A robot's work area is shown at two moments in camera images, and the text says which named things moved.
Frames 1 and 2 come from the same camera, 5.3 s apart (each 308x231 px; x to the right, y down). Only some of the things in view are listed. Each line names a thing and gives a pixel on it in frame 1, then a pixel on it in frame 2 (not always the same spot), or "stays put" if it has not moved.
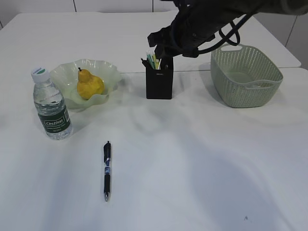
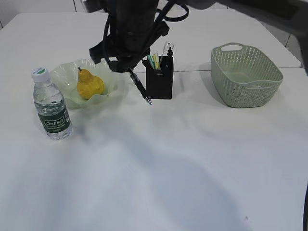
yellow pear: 88,84 stays put
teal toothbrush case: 150,61 stays put
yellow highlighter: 156,61 stays put
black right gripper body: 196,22 to 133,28
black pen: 107,170 to 140,86
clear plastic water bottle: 51,107 stays put
